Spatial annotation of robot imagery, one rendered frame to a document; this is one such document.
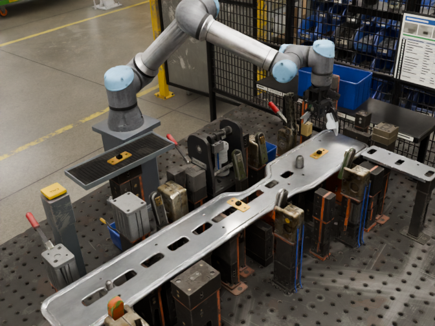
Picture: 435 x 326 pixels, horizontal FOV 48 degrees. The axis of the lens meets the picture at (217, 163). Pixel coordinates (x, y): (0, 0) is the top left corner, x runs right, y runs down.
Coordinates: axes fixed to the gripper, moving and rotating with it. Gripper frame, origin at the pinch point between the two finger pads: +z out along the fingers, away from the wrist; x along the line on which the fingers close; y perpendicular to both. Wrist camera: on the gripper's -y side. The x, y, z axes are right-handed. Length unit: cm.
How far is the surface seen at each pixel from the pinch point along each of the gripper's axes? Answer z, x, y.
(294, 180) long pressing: 10.9, 4.7, 21.5
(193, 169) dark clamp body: 3, -19, 50
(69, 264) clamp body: 6, -12, 105
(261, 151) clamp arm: 7.1, -14.2, 18.7
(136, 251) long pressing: 10, -7, 85
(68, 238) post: 13, -31, 96
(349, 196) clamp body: 18.0, 20.4, 8.2
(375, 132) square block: 7.2, 10.8, -23.5
